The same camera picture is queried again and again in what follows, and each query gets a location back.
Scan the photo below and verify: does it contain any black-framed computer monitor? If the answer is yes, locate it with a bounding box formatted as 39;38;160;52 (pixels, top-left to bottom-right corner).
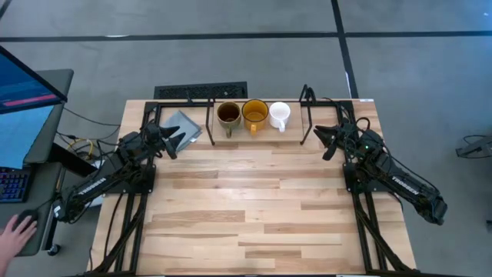
0;45;68;115

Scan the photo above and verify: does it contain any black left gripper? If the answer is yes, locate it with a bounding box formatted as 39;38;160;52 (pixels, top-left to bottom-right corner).
148;125;187;160

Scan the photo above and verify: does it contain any backlit black keyboard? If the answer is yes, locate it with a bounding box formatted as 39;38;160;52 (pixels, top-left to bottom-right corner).
0;165;32;204

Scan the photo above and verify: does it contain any grey desk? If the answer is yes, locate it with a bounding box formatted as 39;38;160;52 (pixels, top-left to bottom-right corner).
0;161;65;259

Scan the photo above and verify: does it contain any thin black cable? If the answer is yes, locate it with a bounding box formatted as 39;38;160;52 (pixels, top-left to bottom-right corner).
63;106;121;128

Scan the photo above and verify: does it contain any light blue computer screen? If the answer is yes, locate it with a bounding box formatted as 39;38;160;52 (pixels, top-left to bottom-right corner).
0;105;55;170

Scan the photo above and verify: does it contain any black floor stand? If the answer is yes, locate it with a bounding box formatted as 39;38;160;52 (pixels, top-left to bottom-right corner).
455;134;492;159

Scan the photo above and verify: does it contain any yellow mug with dark rim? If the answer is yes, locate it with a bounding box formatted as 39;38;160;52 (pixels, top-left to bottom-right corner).
241;98;270;136

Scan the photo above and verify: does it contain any person's hand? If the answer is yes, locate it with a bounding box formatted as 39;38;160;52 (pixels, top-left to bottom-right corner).
0;214;38;269

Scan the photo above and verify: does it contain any black perforated bracket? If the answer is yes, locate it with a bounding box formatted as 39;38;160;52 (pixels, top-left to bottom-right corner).
153;81;249;100

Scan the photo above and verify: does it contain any black computer mouse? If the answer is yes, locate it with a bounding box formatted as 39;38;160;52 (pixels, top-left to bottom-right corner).
15;209;38;232

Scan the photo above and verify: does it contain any yellow cable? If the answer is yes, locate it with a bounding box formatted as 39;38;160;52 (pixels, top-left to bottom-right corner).
67;138;95;161

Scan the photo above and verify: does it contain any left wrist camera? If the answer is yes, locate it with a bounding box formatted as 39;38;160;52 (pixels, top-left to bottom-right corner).
144;122;161;140

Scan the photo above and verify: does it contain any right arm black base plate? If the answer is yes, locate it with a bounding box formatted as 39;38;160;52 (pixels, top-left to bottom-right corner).
343;161;401;194

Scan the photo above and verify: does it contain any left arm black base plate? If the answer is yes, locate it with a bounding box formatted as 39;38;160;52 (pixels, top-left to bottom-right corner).
100;163;157;195

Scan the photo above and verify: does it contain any grey cloth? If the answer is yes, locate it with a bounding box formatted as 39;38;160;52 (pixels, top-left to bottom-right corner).
159;110;203;152

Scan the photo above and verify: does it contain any olive brown ceramic mug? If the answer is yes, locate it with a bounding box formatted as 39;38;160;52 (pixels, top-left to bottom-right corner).
216;101;242;139

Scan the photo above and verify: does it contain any white ceramic mug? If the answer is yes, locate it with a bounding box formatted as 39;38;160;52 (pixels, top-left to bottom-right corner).
268;101;292;134

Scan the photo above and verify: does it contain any black aluminium table frame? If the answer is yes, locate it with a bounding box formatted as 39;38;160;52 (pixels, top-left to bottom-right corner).
88;98;420;276

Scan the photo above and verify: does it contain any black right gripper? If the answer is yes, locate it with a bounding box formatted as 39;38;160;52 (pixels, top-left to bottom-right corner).
313;126;365;162

